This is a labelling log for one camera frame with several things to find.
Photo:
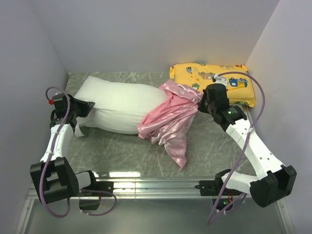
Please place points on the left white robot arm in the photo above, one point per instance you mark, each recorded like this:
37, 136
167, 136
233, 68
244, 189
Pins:
53, 177

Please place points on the pink pillowcase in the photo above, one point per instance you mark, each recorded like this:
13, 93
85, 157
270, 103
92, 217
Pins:
170, 121

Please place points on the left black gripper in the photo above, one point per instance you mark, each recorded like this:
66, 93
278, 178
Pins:
85, 106

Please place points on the yellow cartoon print pillow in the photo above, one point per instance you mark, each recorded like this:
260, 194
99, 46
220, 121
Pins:
199, 76

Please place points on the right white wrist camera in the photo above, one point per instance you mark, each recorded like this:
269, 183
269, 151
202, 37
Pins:
220, 80

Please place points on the white pillow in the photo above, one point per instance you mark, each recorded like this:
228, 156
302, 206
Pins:
119, 107

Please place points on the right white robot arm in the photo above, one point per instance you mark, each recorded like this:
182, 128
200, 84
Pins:
272, 180

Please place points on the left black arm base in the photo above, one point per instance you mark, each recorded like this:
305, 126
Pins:
90, 198

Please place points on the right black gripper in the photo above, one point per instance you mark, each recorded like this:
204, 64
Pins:
201, 105

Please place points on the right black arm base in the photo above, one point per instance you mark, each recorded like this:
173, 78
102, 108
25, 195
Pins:
212, 188

